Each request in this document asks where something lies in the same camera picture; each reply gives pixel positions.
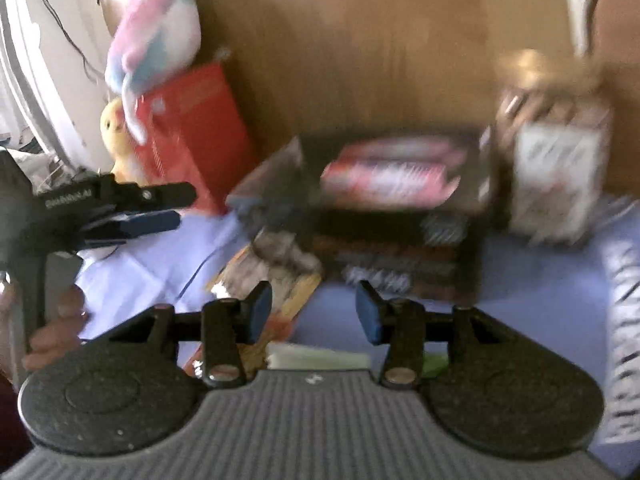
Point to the yellow plush toy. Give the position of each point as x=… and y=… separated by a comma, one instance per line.
x=119, y=135

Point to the pink white blue plush toy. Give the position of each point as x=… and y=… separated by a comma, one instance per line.
x=150, y=40

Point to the orange brown snack packet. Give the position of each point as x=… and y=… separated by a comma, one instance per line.
x=272, y=280

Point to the white label snack jar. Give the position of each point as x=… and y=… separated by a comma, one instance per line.
x=555, y=175

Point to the black storage box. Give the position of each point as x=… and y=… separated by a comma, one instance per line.
x=400, y=255

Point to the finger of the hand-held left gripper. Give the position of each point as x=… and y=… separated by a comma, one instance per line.
x=150, y=194
x=147, y=224

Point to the person's left hand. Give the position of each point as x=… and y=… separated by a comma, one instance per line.
x=57, y=330

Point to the red cardboard box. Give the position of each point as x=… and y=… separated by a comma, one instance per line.
x=197, y=135

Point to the black white striped cloth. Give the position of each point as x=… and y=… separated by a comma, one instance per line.
x=625, y=340

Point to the dark grey snack packet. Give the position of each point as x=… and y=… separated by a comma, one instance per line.
x=272, y=185

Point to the light blue bedsheet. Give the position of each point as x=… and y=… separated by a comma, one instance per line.
x=530, y=300

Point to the wooden headboard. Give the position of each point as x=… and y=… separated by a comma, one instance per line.
x=380, y=45

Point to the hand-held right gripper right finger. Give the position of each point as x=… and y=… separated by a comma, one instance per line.
x=368, y=317

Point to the pale green snack packet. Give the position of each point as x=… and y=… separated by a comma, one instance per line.
x=320, y=357

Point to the red white snack packet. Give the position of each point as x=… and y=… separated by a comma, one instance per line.
x=390, y=172

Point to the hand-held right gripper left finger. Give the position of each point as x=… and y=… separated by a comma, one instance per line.
x=260, y=312

